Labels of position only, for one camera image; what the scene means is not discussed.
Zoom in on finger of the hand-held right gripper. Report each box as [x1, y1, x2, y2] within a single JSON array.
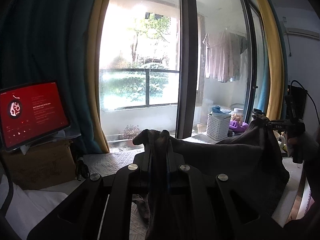
[[252, 109, 275, 130]]

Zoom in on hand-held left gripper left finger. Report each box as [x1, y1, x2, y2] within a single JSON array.
[[27, 130, 157, 240]]

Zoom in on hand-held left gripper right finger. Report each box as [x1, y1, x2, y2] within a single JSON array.
[[162, 130, 283, 240]]

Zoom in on dark grey t-shirt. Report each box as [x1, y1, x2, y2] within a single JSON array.
[[131, 114, 290, 240]]

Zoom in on person's right forearm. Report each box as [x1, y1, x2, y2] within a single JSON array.
[[299, 129, 320, 205]]

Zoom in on person's right hand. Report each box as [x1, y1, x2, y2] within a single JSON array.
[[286, 131, 300, 158]]

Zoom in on cream mug with bear print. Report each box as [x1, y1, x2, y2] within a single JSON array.
[[273, 130, 287, 147]]

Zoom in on purple plush toy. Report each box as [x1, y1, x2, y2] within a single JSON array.
[[229, 120, 248, 133]]

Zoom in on clear snack jar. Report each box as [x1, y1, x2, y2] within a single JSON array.
[[231, 108, 244, 124]]

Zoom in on white textured bedspread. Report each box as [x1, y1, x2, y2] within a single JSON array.
[[47, 132, 310, 240]]

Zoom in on potted plant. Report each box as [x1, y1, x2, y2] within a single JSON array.
[[122, 124, 141, 147]]

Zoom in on yellow curtain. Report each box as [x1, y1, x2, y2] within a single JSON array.
[[246, 0, 287, 120], [86, 0, 117, 153]]

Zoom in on white plastic basket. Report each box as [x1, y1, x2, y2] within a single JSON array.
[[206, 113, 232, 140]]

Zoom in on blue roll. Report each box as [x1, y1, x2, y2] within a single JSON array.
[[212, 105, 232, 117]]

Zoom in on white air conditioner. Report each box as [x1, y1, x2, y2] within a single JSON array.
[[286, 26, 320, 40]]

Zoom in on black balcony railing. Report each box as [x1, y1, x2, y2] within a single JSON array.
[[100, 68, 180, 109]]

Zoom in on hanging grey garment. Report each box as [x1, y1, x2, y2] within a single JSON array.
[[232, 32, 249, 80]]

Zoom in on hanging pink garment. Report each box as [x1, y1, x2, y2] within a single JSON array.
[[202, 31, 235, 83]]

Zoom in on brown cardboard box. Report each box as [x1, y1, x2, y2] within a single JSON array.
[[2, 139, 77, 190]]

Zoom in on white pillow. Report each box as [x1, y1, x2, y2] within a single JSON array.
[[0, 175, 69, 240]]

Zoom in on tablet with red screen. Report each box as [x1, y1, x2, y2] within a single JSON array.
[[0, 80, 71, 152]]

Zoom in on teal curtain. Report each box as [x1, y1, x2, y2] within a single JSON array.
[[0, 0, 110, 153]]

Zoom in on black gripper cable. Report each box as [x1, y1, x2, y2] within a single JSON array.
[[290, 80, 320, 120], [0, 160, 14, 217]]

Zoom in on coiled black cable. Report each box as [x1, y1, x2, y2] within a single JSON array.
[[75, 155, 90, 181]]

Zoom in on dark window frame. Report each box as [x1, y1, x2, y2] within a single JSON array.
[[175, 0, 265, 140]]

